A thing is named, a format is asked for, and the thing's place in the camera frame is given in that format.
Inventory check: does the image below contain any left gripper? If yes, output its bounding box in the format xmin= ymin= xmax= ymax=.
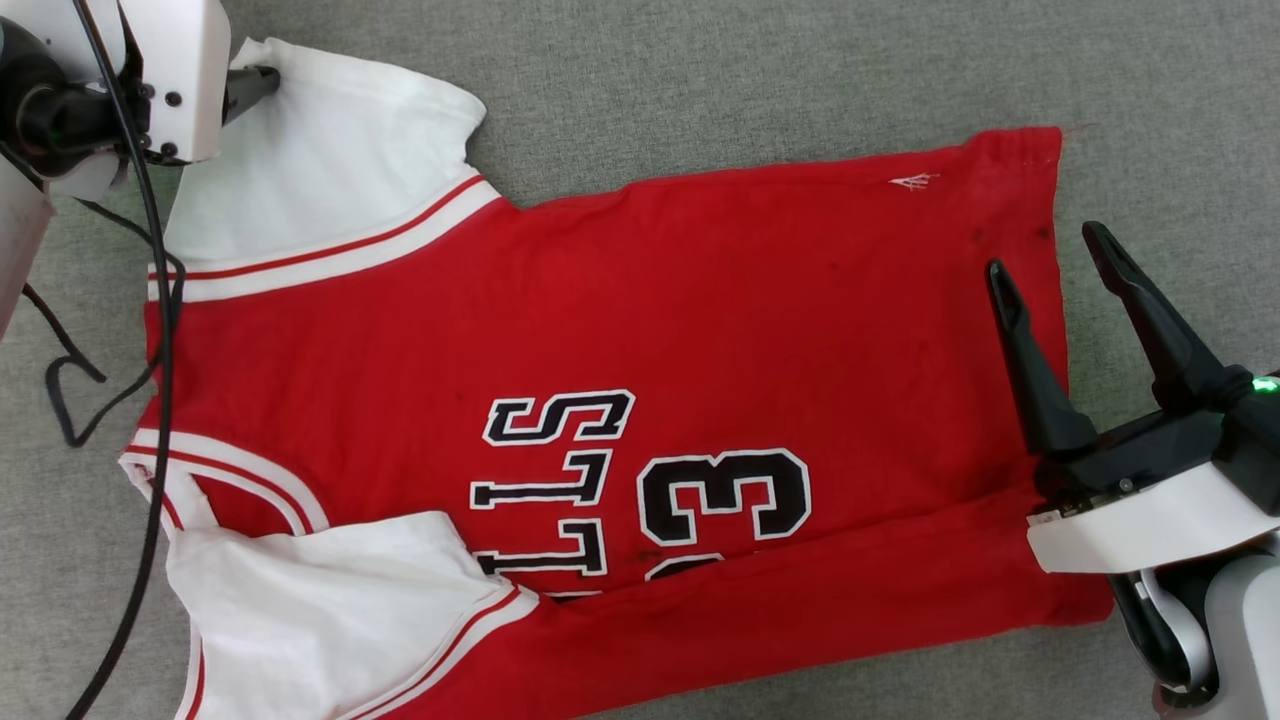
xmin=0 ymin=0 xmax=282 ymax=202

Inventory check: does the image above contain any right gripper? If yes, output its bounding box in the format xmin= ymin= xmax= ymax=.
xmin=984 ymin=221 xmax=1252 ymax=522

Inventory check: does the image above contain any red and white basketball jersey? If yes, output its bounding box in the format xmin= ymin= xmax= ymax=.
xmin=118 ymin=38 xmax=1117 ymax=720

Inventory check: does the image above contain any left white camera bracket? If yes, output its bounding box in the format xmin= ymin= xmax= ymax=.
xmin=118 ymin=0 xmax=234 ymax=165

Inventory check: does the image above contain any black cable with teal plug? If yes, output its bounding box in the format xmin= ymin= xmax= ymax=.
xmin=64 ymin=0 xmax=190 ymax=720

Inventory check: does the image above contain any thin black cable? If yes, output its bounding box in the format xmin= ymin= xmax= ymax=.
xmin=19 ymin=195 xmax=167 ymax=449

